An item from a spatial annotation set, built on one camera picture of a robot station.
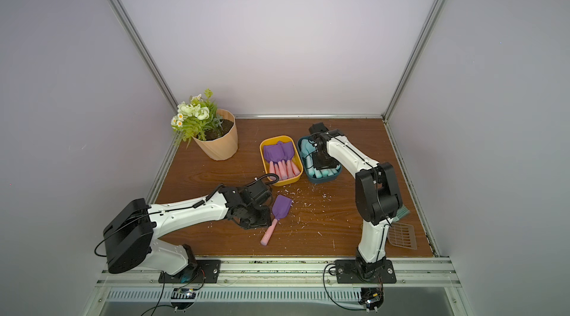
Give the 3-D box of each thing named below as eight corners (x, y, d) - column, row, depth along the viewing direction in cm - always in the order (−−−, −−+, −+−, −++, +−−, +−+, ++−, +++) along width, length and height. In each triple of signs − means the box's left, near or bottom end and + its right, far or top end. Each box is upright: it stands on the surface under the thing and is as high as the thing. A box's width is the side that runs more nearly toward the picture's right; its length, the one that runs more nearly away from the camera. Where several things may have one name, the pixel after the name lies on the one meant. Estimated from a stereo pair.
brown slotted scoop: (388, 244, 81) (390, 243, 79) (386, 223, 86) (388, 220, 85) (414, 249, 80) (417, 248, 78) (411, 227, 85) (413, 225, 83)
